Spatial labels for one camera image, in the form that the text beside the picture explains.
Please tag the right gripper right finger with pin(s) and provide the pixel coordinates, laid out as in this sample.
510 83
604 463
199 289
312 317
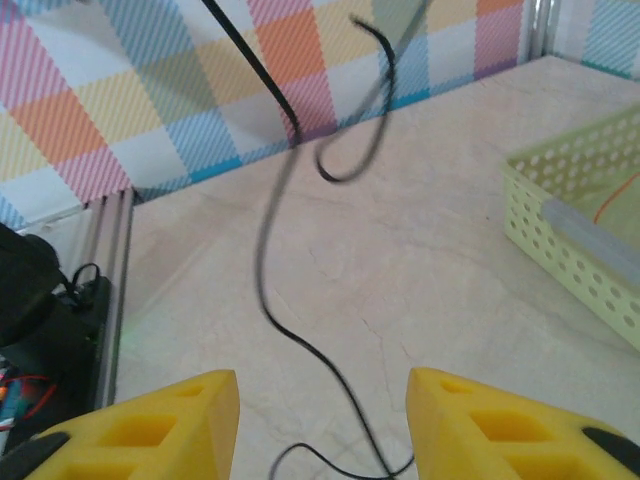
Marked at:
490 440

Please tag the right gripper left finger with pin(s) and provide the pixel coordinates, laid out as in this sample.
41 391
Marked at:
165 440

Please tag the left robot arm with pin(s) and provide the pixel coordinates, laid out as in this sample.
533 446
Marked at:
25 280

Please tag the green plastic basket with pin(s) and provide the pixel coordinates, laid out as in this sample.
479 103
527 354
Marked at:
550 250

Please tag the aluminium rail beam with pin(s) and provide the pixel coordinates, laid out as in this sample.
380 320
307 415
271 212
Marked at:
117 275

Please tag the aluminium corner post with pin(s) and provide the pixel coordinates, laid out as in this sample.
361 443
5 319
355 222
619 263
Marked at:
540 30

